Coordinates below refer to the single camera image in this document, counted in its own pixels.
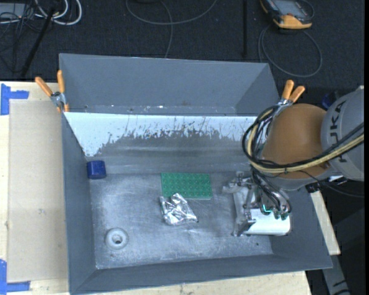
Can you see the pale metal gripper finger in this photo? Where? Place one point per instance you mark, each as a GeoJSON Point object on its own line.
{"type": "Point", "coordinates": [238, 187]}
{"type": "Point", "coordinates": [244, 224]}

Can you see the white box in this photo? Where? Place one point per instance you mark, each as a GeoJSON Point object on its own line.
{"type": "Point", "coordinates": [270, 226]}

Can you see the green studded flat plate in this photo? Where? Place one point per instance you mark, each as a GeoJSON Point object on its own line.
{"type": "Point", "coordinates": [187, 184]}

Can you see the crumpled silver plastic packet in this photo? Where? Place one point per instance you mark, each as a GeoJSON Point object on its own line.
{"type": "Point", "coordinates": [176, 210]}

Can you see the grey metal bin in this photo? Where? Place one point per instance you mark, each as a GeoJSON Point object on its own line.
{"type": "Point", "coordinates": [160, 244]}

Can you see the blue cylinder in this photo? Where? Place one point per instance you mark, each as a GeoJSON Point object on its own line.
{"type": "Point", "coordinates": [96, 169]}

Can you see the pale cardboard board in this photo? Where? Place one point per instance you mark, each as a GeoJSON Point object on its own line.
{"type": "Point", "coordinates": [34, 195]}

